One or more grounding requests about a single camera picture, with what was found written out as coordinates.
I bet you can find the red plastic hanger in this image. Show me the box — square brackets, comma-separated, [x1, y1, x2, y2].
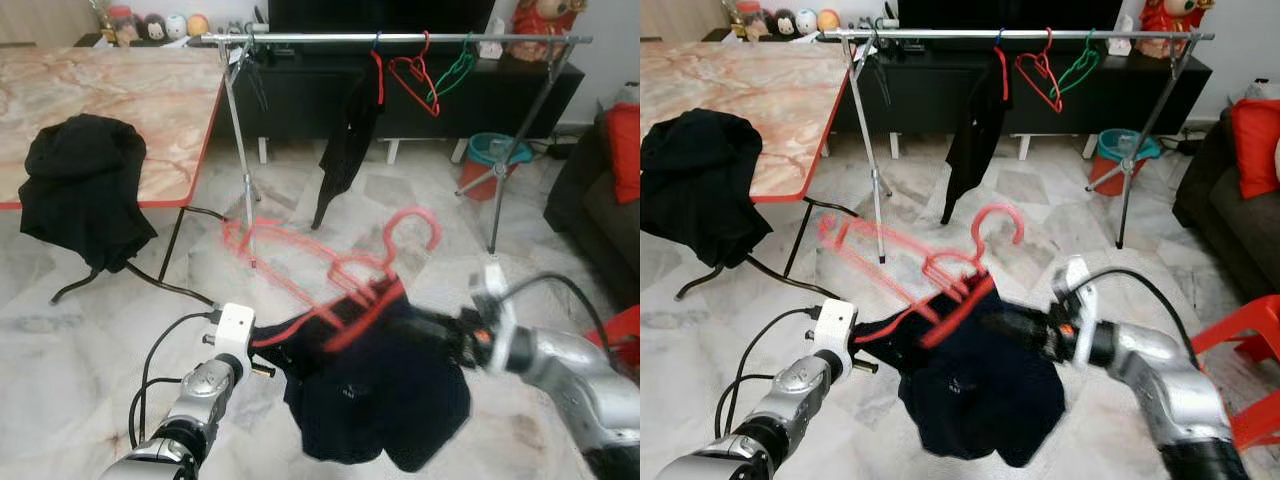
[387, 32, 443, 119]
[818, 200, 1026, 349]
[1013, 28, 1066, 114]
[220, 207, 443, 353]

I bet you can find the black television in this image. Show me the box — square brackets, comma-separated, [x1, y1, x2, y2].
[268, 0, 498, 33]
[897, 0, 1126, 31]

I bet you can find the black TV cabinet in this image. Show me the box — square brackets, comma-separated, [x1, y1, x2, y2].
[700, 30, 1213, 161]
[75, 35, 586, 166]

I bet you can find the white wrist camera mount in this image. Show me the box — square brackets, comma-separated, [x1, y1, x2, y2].
[815, 298, 861, 363]
[210, 303, 256, 366]
[1052, 255, 1101, 366]
[470, 262, 516, 376]

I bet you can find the red hanger with blue hook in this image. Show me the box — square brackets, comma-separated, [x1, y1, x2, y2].
[993, 28, 1011, 101]
[368, 30, 387, 106]

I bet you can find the red bin with teal bag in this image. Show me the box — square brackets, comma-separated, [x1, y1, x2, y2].
[1087, 128, 1163, 196]
[458, 132, 534, 201]

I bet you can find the jar with red lid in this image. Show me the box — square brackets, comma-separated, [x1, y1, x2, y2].
[105, 5, 136, 49]
[735, 0, 766, 46]

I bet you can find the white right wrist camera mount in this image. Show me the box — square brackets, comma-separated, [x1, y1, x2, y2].
[1052, 255, 1101, 366]
[470, 262, 516, 376]

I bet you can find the black hanger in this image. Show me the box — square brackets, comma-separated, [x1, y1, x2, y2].
[240, 35, 271, 111]
[862, 35, 896, 106]

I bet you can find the marble pattern folding table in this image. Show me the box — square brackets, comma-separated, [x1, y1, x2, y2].
[640, 40, 863, 303]
[0, 45, 229, 306]

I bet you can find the black hanging shirt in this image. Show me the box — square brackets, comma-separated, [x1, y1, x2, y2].
[312, 65, 386, 231]
[940, 60, 1011, 226]

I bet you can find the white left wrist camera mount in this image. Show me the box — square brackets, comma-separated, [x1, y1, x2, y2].
[815, 298, 861, 363]
[210, 303, 256, 366]

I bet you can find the dark grey sofa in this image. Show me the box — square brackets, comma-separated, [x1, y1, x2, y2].
[545, 100, 641, 311]
[1172, 105, 1280, 301]

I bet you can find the green plastic hanger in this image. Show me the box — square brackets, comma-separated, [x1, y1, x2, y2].
[432, 32, 479, 101]
[1058, 28, 1103, 98]

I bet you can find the light wooden cabinet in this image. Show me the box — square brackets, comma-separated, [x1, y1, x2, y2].
[0, 0, 101, 46]
[640, 0, 716, 43]

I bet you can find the red statue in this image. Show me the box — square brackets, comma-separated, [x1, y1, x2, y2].
[1138, 0, 1216, 59]
[512, 0, 591, 63]

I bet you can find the red plastic stool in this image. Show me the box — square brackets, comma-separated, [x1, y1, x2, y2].
[1190, 293, 1280, 451]
[583, 305, 641, 376]

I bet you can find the red cushion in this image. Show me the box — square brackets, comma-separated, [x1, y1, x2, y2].
[607, 100, 641, 206]
[1230, 97, 1280, 201]

